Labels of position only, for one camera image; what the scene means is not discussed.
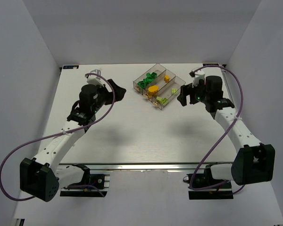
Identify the orange lego brick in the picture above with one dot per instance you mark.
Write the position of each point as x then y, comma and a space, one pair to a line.
152, 90

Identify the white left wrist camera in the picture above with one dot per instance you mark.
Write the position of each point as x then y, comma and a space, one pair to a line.
94, 76

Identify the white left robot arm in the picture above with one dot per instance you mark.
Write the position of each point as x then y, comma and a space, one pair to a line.
40, 176

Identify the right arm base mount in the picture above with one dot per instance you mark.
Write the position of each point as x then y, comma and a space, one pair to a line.
219, 191

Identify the blue label left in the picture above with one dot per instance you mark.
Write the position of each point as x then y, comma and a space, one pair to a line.
70, 67

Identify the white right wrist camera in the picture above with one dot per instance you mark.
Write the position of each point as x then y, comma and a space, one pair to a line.
198, 75

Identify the aluminium rail front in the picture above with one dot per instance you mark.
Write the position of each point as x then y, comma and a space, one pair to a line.
141, 166

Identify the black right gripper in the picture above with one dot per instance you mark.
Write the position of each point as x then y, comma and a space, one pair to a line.
188, 94

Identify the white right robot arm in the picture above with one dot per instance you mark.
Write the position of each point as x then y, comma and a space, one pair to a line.
254, 162

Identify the small yellow lego brick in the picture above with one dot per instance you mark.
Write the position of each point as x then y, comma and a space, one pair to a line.
166, 78

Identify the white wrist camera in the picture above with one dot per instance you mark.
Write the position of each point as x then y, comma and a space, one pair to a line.
198, 75
94, 76

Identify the clear three-compartment container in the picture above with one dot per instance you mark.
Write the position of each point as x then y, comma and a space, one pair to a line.
164, 88

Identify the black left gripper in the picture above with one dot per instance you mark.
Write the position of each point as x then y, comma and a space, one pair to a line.
110, 92

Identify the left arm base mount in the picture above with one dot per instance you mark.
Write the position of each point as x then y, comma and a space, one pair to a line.
96, 186

